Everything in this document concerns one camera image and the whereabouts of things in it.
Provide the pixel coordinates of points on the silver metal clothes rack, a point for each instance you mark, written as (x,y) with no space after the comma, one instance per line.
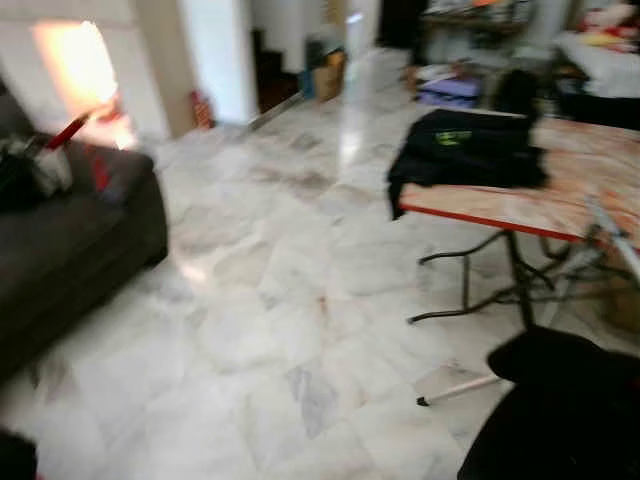
(615,237)

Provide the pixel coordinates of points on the marble pattern folding table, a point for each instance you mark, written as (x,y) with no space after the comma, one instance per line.
(590,170)

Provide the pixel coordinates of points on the black chair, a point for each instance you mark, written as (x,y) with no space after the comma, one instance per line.
(518,92)

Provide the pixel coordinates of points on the black shirt green print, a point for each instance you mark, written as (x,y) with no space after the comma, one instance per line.
(465,155)

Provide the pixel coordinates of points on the black shirt white lettering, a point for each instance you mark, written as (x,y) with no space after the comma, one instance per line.
(560,420)

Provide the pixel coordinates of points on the purple storage box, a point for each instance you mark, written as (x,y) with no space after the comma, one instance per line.
(450,90)

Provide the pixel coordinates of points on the brown cardboard box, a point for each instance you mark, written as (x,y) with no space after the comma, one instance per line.
(330,78)

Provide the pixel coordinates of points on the dark grey fabric sofa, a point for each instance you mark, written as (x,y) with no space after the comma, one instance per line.
(70,250)

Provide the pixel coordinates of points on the red stick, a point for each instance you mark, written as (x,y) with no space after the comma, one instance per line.
(70,130)

